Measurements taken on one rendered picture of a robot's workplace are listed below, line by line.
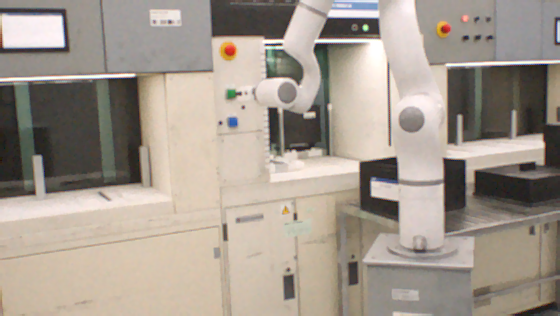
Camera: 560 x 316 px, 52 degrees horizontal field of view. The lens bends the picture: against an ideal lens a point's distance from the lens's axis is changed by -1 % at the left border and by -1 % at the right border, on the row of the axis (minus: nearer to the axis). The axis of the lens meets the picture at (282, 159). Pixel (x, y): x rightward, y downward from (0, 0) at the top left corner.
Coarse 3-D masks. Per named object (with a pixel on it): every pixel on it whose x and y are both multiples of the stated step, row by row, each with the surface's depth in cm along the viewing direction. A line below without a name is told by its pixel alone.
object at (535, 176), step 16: (480, 176) 223; (496, 176) 216; (512, 176) 210; (528, 176) 206; (544, 176) 205; (480, 192) 224; (496, 192) 217; (512, 192) 210; (528, 192) 204; (544, 192) 205
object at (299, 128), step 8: (312, 104) 287; (272, 112) 279; (288, 112) 272; (312, 112) 278; (320, 112) 280; (272, 120) 280; (288, 120) 273; (296, 120) 275; (304, 120) 277; (312, 120) 278; (320, 120) 280; (272, 128) 281; (288, 128) 273; (296, 128) 275; (304, 128) 277; (312, 128) 279; (320, 128) 281; (272, 136) 282; (288, 136) 274; (296, 136) 276; (304, 136) 277; (312, 136) 279; (320, 136) 281; (288, 144) 274
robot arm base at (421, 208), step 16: (400, 192) 157; (416, 192) 152; (432, 192) 152; (400, 208) 158; (416, 208) 153; (432, 208) 153; (400, 224) 158; (416, 224) 154; (432, 224) 153; (400, 240) 159; (416, 240) 153; (432, 240) 154; (448, 240) 163; (416, 256) 151; (432, 256) 151
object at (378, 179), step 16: (384, 160) 219; (448, 160) 212; (464, 160) 204; (368, 176) 208; (384, 176) 201; (448, 176) 200; (464, 176) 205; (368, 192) 209; (384, 192) 202; (448, 192) 200; (464, 192) 206; (368, 208) 209; (384, 208) 203; (448, 208) 201
